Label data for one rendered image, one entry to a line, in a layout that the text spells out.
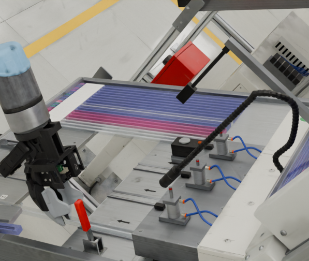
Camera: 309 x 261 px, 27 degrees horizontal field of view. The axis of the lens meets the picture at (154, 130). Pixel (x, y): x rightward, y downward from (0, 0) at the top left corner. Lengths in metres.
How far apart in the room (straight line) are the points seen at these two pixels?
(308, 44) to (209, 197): 1.91
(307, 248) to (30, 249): 0.56
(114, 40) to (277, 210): 2.45
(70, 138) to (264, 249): 0.79
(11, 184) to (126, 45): 1.92
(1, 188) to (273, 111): 0.66
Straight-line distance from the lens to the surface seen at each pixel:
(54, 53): 3.00
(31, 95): 1.16
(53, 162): 1.19
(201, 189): 1.21
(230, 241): 1.04
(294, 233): 0.90
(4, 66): 1.13
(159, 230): 1.12
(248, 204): 1.12
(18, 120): 1.16
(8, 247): 1.27
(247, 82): 2.54
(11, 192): 1.43
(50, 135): 1.16
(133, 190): 1.34
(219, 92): 1.67
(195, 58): 2.13
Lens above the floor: 1.97
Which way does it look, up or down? 41 degrees down
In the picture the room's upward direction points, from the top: 43 degrees clockwise
